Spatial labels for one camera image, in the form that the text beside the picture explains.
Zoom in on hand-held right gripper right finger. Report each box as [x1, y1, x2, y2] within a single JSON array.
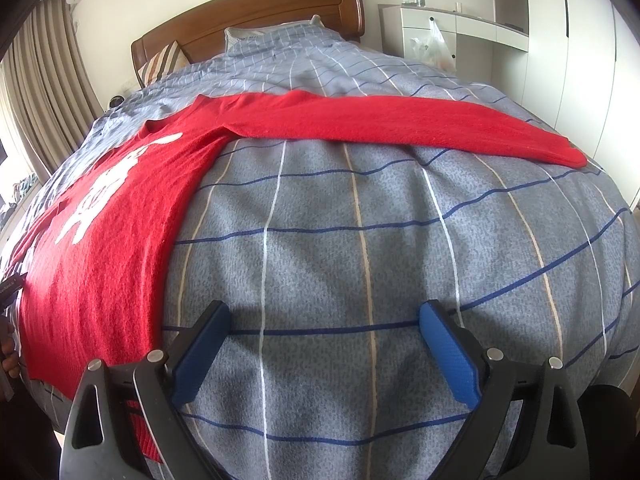
[[419, 300, 592, 480]]

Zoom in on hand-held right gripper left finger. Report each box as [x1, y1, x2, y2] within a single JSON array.
[[59, 300, 233, 480]]

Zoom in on red knit sweater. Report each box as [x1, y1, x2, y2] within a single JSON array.
[[10, 91, 588, 463]]

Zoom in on person's left hand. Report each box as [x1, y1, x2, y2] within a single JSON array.
[[0, 317, 21, 378]]

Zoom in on grey plaid blanket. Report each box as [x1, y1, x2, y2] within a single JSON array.
[[0, 20, 640, 480]]

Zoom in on beige curtain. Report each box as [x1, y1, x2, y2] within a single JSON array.
[[0, 0, 101, 181]]

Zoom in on striped pillow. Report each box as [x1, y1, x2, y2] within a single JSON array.
[[139, 40, 193, 88]]

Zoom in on clear plastic bag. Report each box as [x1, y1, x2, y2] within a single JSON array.
[[410, 19, 458, 71]]

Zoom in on grey plaid pillow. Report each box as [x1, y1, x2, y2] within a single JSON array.
[[223, 15, 326, 53]]

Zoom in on white wardrobe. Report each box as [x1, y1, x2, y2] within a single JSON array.
[[490, 0, 640, 211]]

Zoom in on white cabinet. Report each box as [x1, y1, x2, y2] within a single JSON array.
[[380, 5, 531, 76]]

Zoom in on wooden headboard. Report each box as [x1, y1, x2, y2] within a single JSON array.
[[131, 0, 366, 86]]

